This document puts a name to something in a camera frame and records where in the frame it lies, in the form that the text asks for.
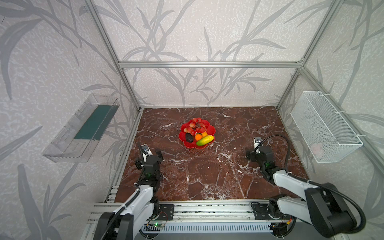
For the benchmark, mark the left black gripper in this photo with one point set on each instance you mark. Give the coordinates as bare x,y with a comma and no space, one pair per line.
149,160

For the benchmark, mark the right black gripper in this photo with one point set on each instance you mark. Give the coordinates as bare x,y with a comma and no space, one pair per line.
250,154

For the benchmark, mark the dark avocado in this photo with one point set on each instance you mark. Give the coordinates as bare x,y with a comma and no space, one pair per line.
189,138

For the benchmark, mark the small orange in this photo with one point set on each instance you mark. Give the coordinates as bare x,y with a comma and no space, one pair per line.
198,137

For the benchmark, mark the red grape bunch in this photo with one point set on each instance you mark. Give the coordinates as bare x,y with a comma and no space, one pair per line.
195,126

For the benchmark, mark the yellow green mango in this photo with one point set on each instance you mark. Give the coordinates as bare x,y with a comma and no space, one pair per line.
204,141

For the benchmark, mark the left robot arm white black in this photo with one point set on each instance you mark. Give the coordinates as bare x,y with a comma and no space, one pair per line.
126,221

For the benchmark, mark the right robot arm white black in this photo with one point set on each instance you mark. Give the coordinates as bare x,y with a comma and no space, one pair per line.
329,211

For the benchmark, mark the red flower-shaped fruit bowl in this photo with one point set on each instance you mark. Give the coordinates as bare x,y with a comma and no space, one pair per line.
211,131

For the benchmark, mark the green circuit board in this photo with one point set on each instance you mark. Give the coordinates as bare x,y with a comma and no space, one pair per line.
157,226

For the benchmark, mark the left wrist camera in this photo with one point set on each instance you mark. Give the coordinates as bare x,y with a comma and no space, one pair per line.
145,150

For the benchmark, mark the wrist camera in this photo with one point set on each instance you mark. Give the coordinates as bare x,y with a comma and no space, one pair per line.
257,142
145,150

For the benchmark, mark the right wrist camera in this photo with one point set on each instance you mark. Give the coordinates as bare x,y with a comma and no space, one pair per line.
257,142

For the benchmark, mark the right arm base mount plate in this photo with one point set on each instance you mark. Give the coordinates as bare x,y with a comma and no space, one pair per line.
270,211

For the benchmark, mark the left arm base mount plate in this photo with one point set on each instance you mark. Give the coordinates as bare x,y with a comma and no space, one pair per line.
165,212

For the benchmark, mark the aluminium front rail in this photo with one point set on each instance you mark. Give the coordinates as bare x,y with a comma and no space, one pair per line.
216,211

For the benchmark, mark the white wire mesh basket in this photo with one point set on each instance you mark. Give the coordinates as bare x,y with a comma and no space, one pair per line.
326,132

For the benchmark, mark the clear plastic wall bin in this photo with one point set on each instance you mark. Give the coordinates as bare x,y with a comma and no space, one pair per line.
78,139

